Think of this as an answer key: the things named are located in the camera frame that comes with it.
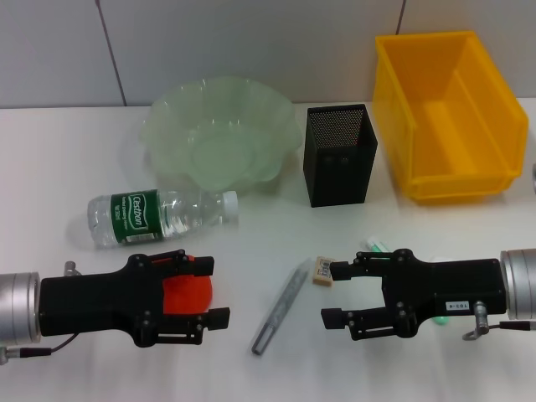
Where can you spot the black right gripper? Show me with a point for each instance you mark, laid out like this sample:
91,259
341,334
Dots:
452,285

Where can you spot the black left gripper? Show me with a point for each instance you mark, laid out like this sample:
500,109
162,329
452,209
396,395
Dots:
92,301

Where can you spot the red-orange fruit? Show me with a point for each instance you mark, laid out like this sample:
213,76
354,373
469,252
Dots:
184,293

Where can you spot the clear green-label water bottle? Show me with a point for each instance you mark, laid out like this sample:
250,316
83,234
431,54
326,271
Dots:
125,218

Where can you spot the beige eraser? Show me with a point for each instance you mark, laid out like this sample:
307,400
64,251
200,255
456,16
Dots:
320,273

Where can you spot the grey pen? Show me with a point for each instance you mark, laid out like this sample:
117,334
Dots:
278,310

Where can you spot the black mesh pen holder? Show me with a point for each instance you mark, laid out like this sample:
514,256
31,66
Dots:
335,180

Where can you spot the translucent green fruit plate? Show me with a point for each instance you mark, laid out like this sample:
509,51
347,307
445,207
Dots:
218,125

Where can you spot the yellow plastic bin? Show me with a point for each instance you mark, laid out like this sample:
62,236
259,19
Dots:
460,125

